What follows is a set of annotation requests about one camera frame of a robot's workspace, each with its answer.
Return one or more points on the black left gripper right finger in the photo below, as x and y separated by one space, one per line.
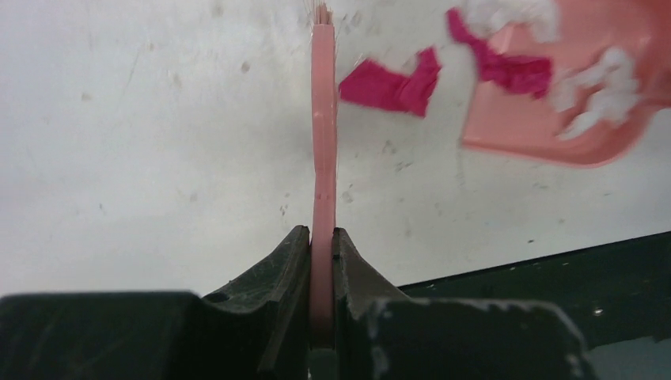
382 333

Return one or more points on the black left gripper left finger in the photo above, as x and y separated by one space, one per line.
254 327

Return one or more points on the pink plastic hand brush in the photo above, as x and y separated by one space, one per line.
324 125

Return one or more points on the pink plastic dustpan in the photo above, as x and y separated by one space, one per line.
540 129

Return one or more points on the magenta paper scrap strip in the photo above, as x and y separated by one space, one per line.
516 74

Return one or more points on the white paper scrap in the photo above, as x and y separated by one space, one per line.
613 72

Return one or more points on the magenta flat paper scrap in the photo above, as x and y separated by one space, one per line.
372 85

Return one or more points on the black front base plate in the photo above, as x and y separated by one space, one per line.
613 292

